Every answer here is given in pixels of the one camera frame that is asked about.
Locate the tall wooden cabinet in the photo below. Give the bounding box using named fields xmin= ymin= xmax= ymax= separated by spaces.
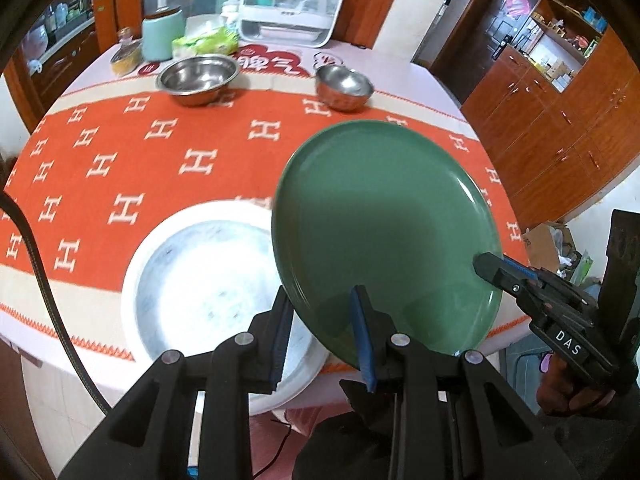
xmin=460 ymin=0 xmax=640 ymax=226

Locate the white clear-lid storage box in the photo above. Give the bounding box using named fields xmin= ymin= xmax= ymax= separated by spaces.
xmin=239 ymin=0 xmax=352 ymax=46

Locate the thick black cable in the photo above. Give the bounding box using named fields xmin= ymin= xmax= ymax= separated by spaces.
xmin=0 ymin=192 xmax=110 ymax=415

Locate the mint green canister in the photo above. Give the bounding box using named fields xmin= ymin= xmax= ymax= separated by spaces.
xmin=141 ymin=6 xmax=185 ymax=62

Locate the glass jar with yellow contents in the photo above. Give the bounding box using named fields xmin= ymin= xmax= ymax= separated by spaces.
xmin=110 ymin=42 xmax=143 ymax=77

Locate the cardboard box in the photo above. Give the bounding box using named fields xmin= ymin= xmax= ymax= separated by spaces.
xmin=520 ymin=222 xmax=576 ymax=273

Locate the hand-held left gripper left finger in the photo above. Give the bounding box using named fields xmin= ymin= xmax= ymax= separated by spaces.
xmin=57 ymin=285 xmax=296 ymax=480

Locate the green tissue pack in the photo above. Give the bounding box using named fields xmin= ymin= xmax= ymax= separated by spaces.
xmin=171 ymin=19 xmax=240 ymax=60

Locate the large white plate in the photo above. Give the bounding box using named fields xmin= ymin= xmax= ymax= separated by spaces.
xmin=120 ymin=201 xmax=331 ymax=417

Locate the small steel bowl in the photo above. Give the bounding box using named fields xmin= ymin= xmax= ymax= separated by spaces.
xmin=315 ymin=64 xmax=375 ymax=112

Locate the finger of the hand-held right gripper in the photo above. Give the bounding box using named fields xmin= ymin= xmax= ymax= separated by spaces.
xmin=472 ymin=252 xmax=538 ymax=306
xmin=502 ymin=256 xmax=551 ymax=283

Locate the person's right hand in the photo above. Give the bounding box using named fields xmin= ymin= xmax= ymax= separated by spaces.
xmin=537 ymin=355 xmax=617 ymax=417

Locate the green plate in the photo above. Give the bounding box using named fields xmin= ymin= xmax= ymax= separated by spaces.
xmin=271 ymin=120 xmax=503 ymax=368

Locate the large steel basin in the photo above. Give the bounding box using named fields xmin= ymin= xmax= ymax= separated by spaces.
xmin=156 ymin=54 xmax=240 ymax=107

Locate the orange printed tablecloth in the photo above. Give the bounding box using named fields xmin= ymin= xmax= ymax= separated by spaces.
xmin=0 ymin=42 xmax=531 ymax=411

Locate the dark entrance door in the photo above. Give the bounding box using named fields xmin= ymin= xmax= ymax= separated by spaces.
xmin=431 ymin=0 xmax=543 ymax=78

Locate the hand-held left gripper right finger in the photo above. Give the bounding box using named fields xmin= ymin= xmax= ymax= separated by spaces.
xmin=350 ymin=285 xmax=566 ymax=480

